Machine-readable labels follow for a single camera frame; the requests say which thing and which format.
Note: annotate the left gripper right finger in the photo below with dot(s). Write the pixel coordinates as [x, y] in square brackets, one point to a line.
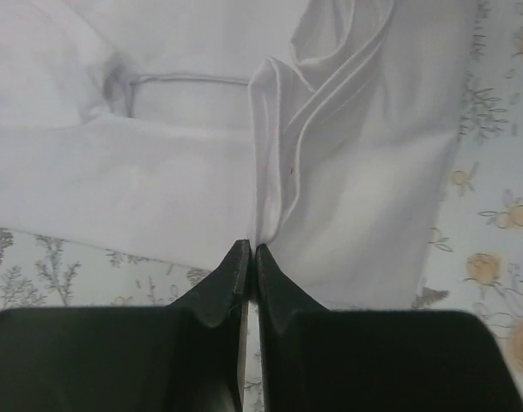
[316, 359]

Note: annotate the floral tablecloth mat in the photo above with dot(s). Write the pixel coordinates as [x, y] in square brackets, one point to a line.
[474, 254]

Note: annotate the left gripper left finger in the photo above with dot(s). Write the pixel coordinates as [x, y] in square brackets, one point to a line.
[181, 357]

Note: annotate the white t shirt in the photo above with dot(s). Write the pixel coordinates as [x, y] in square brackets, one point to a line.
[170, 129]

